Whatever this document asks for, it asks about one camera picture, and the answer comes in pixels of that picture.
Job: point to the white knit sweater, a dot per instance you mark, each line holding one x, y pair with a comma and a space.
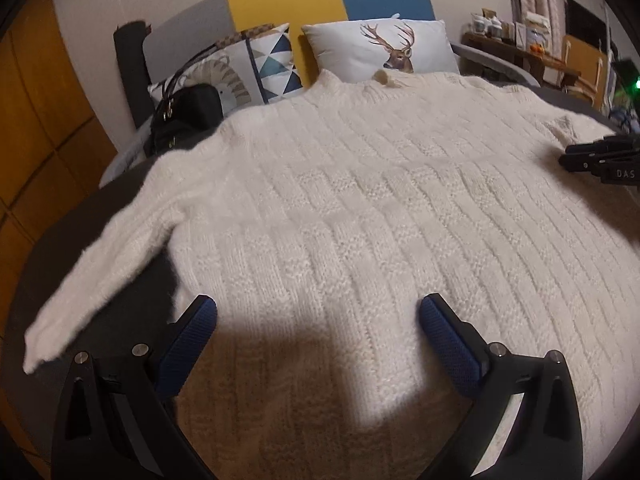
350, 210

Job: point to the white deer print pillow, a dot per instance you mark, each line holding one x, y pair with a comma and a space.
340, 50

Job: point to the wooden side table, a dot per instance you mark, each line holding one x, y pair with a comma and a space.
525, 57

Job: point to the black handbag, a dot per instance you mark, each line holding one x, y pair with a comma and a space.
195, 110

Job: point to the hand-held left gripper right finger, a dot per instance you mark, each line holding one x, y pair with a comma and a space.
447, 345

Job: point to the black television screen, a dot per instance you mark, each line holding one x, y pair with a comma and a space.
585, 20

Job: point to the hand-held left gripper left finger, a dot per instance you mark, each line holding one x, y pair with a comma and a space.
190, 345

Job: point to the triangle pattern pillow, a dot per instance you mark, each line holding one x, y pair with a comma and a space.
270, 65

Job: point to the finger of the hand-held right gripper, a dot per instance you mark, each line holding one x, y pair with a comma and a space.
582, 162
605, 146

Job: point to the grey yellow blue sofa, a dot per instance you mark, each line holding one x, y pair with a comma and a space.
265, 5

